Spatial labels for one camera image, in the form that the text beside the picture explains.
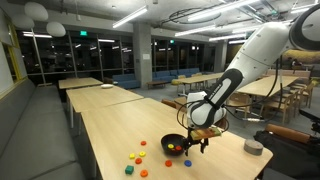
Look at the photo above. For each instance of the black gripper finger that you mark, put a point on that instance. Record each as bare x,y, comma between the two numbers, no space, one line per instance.
186,151
202,147

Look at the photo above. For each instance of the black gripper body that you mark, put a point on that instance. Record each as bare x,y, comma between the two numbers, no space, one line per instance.
190,142

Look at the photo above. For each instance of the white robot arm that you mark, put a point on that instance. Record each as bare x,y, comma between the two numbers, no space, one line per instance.
256,55

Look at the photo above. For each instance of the black bowl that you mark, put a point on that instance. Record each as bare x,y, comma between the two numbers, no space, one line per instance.
173,144

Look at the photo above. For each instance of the grey round speaker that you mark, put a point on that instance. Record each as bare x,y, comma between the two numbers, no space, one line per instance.
253,147

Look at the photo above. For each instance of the yellow block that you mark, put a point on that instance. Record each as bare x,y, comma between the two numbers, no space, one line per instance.
132,156

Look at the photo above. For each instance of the wooden chair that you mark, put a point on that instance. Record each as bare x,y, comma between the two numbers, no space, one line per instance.
240,103

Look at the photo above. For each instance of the green cube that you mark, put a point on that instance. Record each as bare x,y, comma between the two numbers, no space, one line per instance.
129,169

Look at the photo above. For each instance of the brown leather chair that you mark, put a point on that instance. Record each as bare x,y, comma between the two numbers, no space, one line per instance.
288,133

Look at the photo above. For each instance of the right wooden table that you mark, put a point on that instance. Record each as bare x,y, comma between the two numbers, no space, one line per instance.
267,86

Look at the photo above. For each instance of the wooden table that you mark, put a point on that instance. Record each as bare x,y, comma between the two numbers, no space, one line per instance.
267,86
89,98
78,83

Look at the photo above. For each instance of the blue sofa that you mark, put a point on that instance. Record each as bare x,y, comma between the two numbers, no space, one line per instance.
126,81

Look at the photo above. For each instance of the white plate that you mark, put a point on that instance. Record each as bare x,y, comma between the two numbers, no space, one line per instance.
106,86

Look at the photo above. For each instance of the middle wooden table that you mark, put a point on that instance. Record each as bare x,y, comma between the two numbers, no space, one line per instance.
89,98

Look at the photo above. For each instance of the far wooden table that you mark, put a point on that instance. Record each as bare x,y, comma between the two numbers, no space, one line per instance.
78,83

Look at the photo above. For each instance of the grey bench seat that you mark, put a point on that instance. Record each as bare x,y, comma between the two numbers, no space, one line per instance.
35,143

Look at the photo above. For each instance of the wrist camera with wood mount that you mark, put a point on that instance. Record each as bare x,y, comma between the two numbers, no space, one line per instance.
199,134

